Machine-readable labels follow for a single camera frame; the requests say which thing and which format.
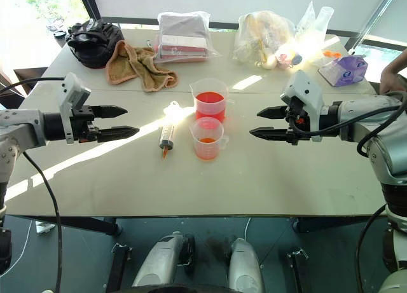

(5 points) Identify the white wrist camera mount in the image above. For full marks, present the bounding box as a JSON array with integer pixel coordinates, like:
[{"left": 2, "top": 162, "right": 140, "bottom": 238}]
[
  {"left": 279, "top": 69, "right": 326, "bottom": 143},
  {"left": 57, "top": 72, "right": 92, "bottom": 145}
]

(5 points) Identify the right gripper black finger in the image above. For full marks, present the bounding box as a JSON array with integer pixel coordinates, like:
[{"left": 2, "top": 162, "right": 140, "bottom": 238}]
[
  {"left": 256, "top": 105, "right": 289, "bottom": 120},
  {"left": 249, "top": 126, "right": 289, "bottom": 142}
]

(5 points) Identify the clear plastic flask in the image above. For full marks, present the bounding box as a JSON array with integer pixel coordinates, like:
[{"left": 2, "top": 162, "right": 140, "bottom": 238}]
[{"left": 310, "top": 6, "right": 336, "bottom": 49}]

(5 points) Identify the black bag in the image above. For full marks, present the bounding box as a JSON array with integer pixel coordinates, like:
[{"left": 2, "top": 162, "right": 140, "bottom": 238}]
[{"left": 65, "top": 19, "right": 125, "bottom": 70}]

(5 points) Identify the black window frame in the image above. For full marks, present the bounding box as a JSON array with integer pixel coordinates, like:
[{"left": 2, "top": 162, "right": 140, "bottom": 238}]
[{"left": 76, "top": 0, "right": 106, "bottom": 21}]

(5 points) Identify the thin white cable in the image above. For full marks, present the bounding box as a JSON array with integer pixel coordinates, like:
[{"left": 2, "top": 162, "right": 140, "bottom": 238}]
[{"left": 8, "top": 219, "right": 34, "bottom": 276}]

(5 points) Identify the large beaker red liquid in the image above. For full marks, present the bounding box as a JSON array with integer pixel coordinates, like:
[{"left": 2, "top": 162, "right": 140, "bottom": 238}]
[{"left": 189, "top": 78, "right": 236, "bottom": 125}]

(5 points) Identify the small beaker orange liquid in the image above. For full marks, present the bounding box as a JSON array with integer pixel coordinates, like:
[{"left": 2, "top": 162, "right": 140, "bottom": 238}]
[{"left": 188, "top": 117, "right": 230, "bottom": 162}]

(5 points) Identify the silver left robot leg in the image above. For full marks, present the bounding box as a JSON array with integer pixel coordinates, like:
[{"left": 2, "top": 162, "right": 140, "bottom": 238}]
[{"left": 131, "top": 231, "right": 197, "bottom": 289}]

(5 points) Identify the person's bare hand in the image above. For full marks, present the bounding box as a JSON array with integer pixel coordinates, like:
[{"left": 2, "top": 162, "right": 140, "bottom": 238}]
[{"left": 379, "top": 49, "right": 407, "bottom": 95}]

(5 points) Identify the crumpled clear plastic bag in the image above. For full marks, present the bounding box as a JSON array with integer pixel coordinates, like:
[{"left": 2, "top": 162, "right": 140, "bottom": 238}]
[{"left": 294, "top": 0, "right": 319, "bottom": 41}]

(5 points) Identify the plastic bag with toys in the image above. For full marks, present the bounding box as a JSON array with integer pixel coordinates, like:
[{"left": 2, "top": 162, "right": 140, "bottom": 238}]
[{"left": 231, "top": 10, "right": 297, "bottom": 69}]

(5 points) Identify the clear syringe with orange tip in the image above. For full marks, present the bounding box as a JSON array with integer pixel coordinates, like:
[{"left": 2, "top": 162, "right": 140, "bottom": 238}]
[{"left": 158, "top": 101, "right": 183, "bottom": 162}]

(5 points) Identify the black floor bracket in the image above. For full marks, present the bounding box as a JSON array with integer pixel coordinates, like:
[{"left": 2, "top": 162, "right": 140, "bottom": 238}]
[
  {"left": 285, "top": 249, "right": 315, "bottom": 293},
  {"left": 106, "top": 243, "right": 134, "bottom": 293}
]

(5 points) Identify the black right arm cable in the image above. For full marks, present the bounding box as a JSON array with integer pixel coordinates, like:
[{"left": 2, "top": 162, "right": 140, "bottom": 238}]
[{"left": 287, "top": 92, "right": 407, "bottom": 293}]

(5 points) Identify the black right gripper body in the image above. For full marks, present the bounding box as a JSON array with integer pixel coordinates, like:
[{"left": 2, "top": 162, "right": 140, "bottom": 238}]
[{"left": 285, "top": 97, "right": 311, "bottom": 146}]

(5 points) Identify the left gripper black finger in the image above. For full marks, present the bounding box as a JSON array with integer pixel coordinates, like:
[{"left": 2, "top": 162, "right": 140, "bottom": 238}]
[
  {"left": 92, "top": 104, "right": 129, "bottom": 119},
  {"left": 97, "top": 126, "right": 141, "bottom": 144}
]

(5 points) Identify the silver robot leg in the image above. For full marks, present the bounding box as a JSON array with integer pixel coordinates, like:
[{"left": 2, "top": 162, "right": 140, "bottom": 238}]
[
  {"left": 226, "top": 238, "right": 265, "bottom": 293},
  {"left": 131, "top": 231, "right": 197, "bottom": 289}
]

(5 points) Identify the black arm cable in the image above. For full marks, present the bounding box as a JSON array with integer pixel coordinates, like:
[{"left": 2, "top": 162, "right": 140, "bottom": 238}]
[
  {"left": 287, "top": 92, "right": 407, "bottom": 293},
  {"left": 0, "top": 77, "right": 66, "bottom": 293}
]

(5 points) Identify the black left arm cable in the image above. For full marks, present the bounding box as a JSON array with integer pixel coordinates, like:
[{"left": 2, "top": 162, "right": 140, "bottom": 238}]
[{"left": 0, "top": 77, "right": 66, "bottom": 293}]

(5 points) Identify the pink toy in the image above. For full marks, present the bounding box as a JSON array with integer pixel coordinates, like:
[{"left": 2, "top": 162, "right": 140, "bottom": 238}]
[{"left": 274, "top": 50, "right": 296, "bottom": 70}]

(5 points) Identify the white egg toy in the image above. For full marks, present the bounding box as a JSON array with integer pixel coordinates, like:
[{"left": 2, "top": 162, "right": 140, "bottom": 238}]
[{"left": 263, "top": 55, "right": 278, "bottom": 71}]

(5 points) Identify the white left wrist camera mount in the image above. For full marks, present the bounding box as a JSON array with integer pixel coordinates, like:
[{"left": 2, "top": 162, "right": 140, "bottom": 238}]
[{"left": 57, "top": 72, "right": 92, "bottom": 145}]

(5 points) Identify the plastic bag with folded cloths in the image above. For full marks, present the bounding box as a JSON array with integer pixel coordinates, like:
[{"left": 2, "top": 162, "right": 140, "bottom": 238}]
[{"left": 153, "top": 10, "right": 221, "bottom": 65}]

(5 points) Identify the black table frame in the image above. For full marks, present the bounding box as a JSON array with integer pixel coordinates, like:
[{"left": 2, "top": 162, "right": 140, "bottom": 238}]
[{"left": 22, "top": 215, "right": 390, "bottom": 237}]

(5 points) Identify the purple tissue pack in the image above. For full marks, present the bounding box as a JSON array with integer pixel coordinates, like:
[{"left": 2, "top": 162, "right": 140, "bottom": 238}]
[{"left": 318, "top": 54, "right": 369, "bottom": 88}]

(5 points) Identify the brown towel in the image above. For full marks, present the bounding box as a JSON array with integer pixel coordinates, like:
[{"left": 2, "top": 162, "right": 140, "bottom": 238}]
[{"left": 105, "top": 40, "right": 179, "bottom": 93}]

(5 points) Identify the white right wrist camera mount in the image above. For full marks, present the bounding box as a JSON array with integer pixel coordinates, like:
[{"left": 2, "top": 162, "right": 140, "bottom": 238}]
[{"left": 279, "top": 69, "right": 326, "bottom": 143}]

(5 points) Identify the silver right robot leg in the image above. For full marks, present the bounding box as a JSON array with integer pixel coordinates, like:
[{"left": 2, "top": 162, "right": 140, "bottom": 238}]
[{"left": 226, "top": 238, "right": 265, "bottom": 293}]

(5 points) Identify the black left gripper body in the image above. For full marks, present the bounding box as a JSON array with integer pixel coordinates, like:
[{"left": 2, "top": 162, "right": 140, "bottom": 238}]
[{"left": 71, "top": 105, "right": 100, "bottom": 144}]

